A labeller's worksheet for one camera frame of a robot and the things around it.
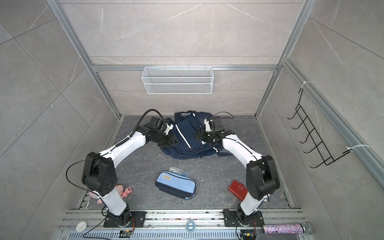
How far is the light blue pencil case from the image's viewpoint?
31.3 inches

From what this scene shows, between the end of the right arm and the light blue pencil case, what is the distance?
267mm

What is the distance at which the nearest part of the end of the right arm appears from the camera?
65 centimetres
